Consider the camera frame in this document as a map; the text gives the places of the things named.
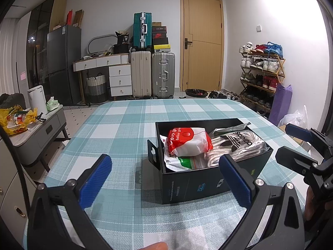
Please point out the dark glass cabinet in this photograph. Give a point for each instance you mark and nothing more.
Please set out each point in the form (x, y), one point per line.
(39, 44)

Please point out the black cardboard box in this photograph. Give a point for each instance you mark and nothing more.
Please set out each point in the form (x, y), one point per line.
(187, 187)

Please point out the green white tissue pack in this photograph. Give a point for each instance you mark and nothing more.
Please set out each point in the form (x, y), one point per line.
(53, 104)

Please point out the white floor appliance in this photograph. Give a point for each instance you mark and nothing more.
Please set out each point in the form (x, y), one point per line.
(37, 100)

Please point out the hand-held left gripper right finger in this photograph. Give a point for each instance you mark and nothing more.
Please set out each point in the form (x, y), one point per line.
(235, 185)

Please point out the brown cardboard carton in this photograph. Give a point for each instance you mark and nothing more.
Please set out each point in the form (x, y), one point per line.
(79, 18)

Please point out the white drawer desk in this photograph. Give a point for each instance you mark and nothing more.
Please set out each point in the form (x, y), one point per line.
(119, 80)

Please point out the purple bag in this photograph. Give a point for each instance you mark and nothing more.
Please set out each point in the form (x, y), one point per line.
(281, 104)

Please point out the red box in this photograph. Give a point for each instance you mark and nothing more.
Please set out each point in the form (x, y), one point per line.
(69, 19)

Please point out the grey brown shoebox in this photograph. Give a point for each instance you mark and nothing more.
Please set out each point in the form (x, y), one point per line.
(159, 24)

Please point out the black shoebox white label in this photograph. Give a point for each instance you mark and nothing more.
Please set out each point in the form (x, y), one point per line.
(159, 29)

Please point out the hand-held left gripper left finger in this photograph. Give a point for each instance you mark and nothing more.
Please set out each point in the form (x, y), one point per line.
(96, 179)

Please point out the dark grey fridge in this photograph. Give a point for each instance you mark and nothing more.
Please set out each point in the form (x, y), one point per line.
(62, 57)

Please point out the teal checked tablecloth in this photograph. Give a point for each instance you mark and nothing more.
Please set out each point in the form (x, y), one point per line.
(117, 125)

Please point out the wooden shoe rack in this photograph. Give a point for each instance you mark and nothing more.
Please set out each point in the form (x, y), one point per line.
(279, 67)

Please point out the white curtain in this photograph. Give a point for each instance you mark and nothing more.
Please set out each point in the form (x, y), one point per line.
(7, 57)

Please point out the person's left hand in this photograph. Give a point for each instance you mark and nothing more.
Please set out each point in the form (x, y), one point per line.
(156, 246)

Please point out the black tub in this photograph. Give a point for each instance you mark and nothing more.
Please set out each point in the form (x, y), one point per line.
(121, 49)

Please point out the grey side cabinet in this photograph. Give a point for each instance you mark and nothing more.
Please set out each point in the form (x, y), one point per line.
(41, 138)

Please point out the yellow plastic bag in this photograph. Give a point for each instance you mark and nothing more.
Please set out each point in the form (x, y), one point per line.
(5, 117)

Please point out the silver suitcase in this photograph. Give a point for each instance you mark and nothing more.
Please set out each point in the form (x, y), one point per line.
(163, 75)

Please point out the teal suitcase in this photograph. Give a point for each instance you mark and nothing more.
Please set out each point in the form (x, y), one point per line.
(139, 31)

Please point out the beige suitcase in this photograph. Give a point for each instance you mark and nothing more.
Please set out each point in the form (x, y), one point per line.
(141, 75)

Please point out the black basket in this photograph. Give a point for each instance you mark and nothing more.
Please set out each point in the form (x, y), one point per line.
(195, 93)

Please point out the red and white packet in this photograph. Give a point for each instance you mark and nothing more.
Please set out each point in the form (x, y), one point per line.
(187, 140)

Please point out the white plastic bag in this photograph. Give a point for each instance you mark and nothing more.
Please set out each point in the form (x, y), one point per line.
(295, 118)

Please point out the white printed plastic packet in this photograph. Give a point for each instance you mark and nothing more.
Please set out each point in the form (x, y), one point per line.
(182, 162)

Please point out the black paper bag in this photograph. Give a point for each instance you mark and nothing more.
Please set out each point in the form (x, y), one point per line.
(122, 38)

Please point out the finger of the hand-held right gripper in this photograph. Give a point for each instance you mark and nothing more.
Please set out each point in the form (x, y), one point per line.
(294, 158)
(299, 132)

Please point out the oval grey framed mirror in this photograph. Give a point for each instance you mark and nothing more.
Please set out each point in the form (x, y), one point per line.
(89, 44)

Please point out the plain black shoebox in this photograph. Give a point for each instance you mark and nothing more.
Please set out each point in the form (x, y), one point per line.
(160, 41)

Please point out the group of assorted shoes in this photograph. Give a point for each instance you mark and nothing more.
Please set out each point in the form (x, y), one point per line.
(260, 65)

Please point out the person's right hand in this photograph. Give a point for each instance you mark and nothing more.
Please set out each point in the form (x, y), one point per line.
(309, 205)

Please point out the pink paper note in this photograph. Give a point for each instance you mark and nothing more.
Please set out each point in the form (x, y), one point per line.
(23, 76)

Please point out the dark cloth pile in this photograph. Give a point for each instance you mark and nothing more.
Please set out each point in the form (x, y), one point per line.
(11, 100)

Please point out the black shoebox red logo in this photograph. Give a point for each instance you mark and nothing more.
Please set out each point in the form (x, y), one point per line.
(159, 35)

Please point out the bagged white laces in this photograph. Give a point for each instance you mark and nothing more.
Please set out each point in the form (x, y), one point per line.
(234, 145)

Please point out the light grey drawer cabinet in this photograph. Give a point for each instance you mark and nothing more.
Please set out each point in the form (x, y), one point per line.
(10, 200)

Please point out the wooden door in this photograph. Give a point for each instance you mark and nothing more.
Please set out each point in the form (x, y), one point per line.
(203, 31)

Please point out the woven laundry basket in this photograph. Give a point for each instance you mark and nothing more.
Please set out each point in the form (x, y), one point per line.
(96, 88)

